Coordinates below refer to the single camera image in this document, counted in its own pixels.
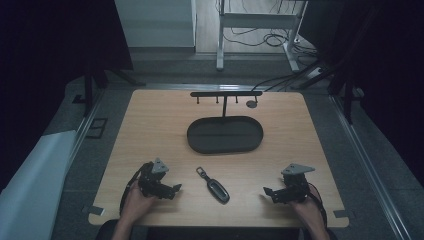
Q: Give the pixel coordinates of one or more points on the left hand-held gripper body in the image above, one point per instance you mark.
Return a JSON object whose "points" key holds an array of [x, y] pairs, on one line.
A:
{"points": [[150, 181]]}

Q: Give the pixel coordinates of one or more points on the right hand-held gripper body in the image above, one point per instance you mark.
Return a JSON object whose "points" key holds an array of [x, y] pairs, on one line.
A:
{"points": [[296, 186]]}

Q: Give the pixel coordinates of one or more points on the black key rack with tray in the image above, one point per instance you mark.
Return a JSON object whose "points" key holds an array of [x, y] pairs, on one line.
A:
{"points": [[225, 135]]}

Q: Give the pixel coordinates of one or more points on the person's right hand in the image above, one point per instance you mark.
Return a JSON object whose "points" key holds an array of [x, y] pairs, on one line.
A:
{"points": [[308, 208]]}

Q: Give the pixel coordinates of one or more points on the person's left hand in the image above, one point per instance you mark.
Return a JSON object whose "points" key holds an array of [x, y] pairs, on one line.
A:
{"points": [[136, 204]]}

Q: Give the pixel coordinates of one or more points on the grey tape piece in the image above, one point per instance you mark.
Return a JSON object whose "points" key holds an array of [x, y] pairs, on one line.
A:
{"points": [[340, 214], [94, 210]]}

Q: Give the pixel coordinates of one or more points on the round grey disc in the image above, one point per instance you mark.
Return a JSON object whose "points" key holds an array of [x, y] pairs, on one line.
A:
{"points": [[251, 104]]}

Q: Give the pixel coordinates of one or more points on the black stand legs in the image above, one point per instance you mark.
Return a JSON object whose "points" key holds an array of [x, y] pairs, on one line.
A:
{"points": [[340, 76], [96, 83]]}

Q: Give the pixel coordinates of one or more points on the white power strip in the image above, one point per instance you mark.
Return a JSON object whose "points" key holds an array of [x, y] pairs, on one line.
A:
{"points": [[316, 71]]}

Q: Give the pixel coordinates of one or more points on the white sheet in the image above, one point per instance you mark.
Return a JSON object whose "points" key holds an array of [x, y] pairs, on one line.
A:
{"points": [[33, 190]]}

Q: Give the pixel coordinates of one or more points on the white cabinet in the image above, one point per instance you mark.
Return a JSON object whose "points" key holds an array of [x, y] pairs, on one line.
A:
{"points": [[156, 23]]}

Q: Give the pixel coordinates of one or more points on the metal floor rail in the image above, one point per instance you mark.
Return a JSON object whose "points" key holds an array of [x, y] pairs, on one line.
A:
{"points": [[85, 128], [370, 170]]}

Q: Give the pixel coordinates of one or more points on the white table frame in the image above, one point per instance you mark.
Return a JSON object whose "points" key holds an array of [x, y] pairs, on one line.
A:
{"points": [[256, 20]]}

